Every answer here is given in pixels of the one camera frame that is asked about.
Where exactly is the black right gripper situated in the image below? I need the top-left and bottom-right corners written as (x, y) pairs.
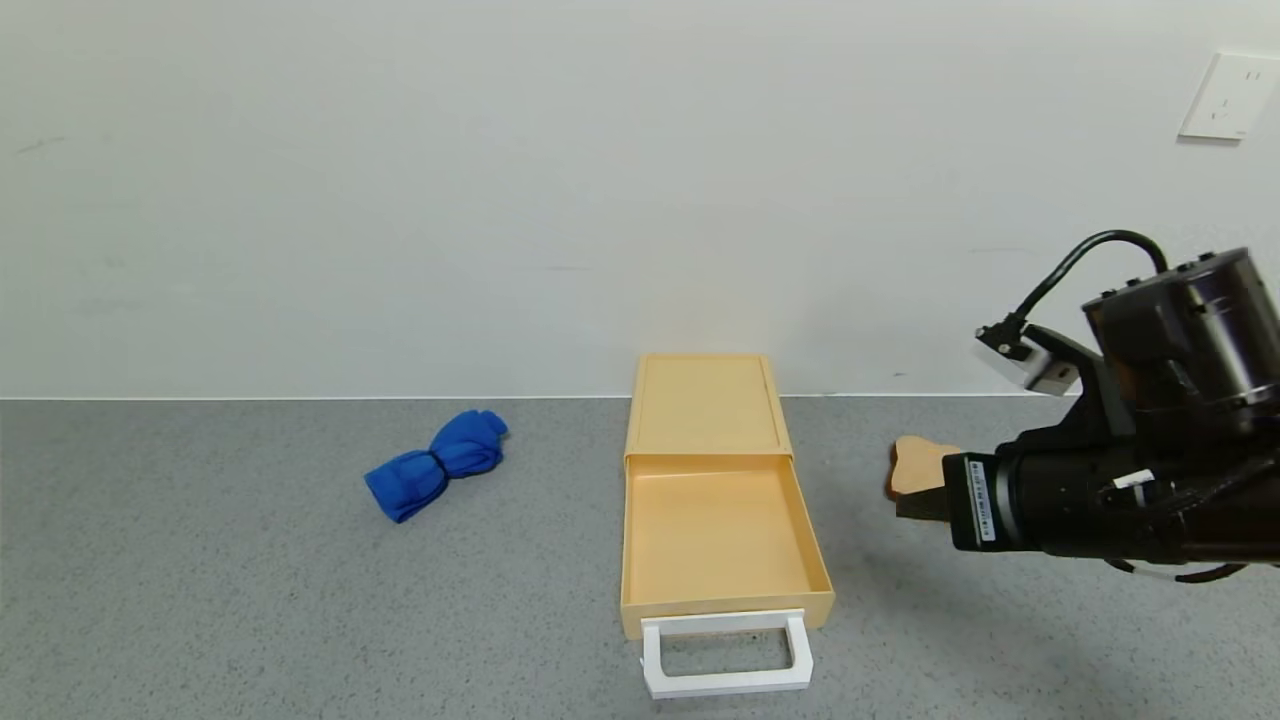
top-left (894, 446), bottom-right (1101, 552)

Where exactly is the yellow drawer with white handle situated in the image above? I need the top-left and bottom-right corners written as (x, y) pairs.
top-left (620, 453), bottom-right (836, 699)

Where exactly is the toast slice toy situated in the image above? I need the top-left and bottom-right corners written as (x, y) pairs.
top-left (887, 436), bottom-right (967, 499)

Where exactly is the blue rolled cloth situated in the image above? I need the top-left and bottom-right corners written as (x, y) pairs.
top-left (364, 409), bottom-right (510, 524)

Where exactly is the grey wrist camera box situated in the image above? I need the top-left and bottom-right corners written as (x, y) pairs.
top-left (974, 324), bottom-right (1083, 397)

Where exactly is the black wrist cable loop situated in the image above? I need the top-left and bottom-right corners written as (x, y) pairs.
top-left (1104, 558), bottom-right (1248, 584)

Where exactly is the black camera cable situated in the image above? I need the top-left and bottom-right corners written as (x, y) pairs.
top-left (1012, 230), bottom-right (1171, 333)

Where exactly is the white wall outlet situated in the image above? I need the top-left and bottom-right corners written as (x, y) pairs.
top-left (1178, 52), bottom-right (1280, 142)

